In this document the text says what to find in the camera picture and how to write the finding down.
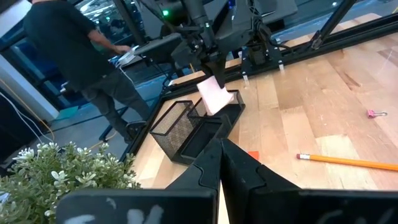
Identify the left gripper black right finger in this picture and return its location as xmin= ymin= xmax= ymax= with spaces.
xmin=220 ymin=138 xmax=398 ymax=224

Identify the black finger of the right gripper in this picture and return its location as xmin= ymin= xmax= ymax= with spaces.
xmin=207 ymin=58 xmax=228 ymax=90

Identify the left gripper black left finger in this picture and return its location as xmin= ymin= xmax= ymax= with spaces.
xmin=55 ymin=138 xmax=223 ymax=224

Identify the pink sticky note pad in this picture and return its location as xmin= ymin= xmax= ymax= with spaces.
xmin=197 ymin=76 xmax=234 ymax=116

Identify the yellow wooden pencil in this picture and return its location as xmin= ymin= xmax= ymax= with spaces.
xmin=296 ymin=153 xmax=398 ymax=172

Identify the pink binder clip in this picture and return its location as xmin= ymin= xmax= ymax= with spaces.
xmin=366 ymin=109 xmax=388 ymax=119

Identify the black mesh desk organizer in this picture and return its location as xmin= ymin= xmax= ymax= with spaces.
xmin=149 ymin=89 xmax=246 ymax=166

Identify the artificial plant in black pot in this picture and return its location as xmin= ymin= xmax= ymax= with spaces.
xmin=0 ymin=141 xmax=141 ymax=224

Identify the person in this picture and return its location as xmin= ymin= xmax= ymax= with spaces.
xmin=23 ymin=0 xmax=152 ymax=144

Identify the black diagonal frame strut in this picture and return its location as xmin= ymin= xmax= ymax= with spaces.
xmin=310 ymin=0 xmax=358 ymax=50

